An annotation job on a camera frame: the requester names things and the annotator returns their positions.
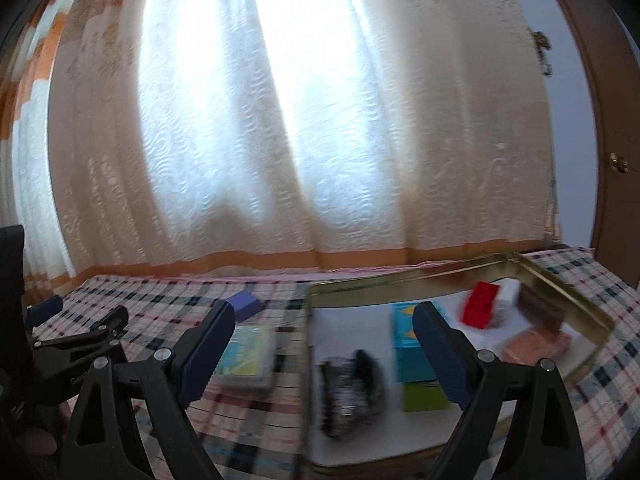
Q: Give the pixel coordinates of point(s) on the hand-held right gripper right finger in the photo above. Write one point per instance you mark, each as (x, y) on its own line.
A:
(445, 355)

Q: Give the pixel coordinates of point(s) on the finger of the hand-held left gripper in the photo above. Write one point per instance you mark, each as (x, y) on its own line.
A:
(45, 309)
(100, 337)

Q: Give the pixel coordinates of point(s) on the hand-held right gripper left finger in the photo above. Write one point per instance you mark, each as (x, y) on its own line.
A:
(200, 360)

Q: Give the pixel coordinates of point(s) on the teal box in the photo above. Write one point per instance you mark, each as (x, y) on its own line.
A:
(407, 345)

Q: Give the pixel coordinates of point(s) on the small red box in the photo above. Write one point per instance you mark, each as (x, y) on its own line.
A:
(481, 305)

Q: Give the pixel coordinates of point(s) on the tall white patterned box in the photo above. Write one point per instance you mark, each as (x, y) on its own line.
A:
(537, 346)

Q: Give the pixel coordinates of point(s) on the gold-rimmed white tray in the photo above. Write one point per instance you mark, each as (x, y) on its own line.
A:
(350, 325)

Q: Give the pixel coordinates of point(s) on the brown wooden comb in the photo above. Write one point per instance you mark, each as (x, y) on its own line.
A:
(542, 310)

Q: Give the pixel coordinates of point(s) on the person's left hand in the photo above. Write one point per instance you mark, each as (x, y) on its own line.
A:
(40, 442)

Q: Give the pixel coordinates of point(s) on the green and yellow card pack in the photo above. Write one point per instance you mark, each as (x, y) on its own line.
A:
(245, 357)

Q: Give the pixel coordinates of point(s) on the green box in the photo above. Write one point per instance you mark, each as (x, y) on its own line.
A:
(422, 397)

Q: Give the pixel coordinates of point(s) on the plaid cloth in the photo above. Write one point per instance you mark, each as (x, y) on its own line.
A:
(150, 300)

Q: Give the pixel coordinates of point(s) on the small purple box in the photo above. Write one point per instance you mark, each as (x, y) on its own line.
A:
(245, 306)

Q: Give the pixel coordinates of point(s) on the black crumpled pouch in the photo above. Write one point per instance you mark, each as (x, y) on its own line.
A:
(350, 395)

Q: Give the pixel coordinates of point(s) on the orange and white curtain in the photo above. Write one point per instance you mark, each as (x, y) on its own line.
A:
(30, 135)

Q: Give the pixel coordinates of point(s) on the brass door knob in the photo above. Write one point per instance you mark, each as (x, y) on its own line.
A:
(619, 162)

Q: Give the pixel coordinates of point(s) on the cream patterned curtain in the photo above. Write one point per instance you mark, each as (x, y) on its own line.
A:
(300, 110)

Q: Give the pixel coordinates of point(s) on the brown wooden door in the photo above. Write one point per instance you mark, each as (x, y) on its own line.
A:
(610, 85)

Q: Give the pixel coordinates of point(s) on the brass wall hook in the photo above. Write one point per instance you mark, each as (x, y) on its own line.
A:
(542, 42)

